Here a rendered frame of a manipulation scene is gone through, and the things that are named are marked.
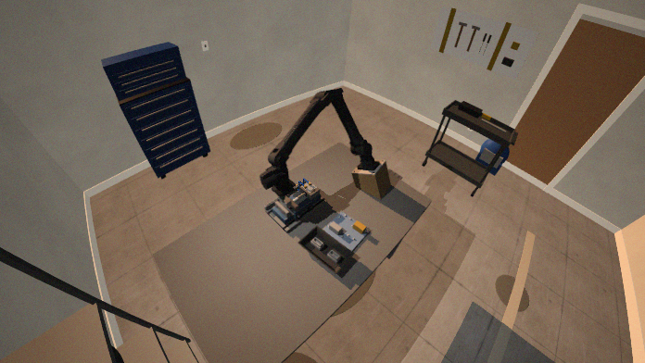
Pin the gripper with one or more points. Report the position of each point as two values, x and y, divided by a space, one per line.
285 189

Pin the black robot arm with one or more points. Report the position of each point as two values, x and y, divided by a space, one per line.
279 155

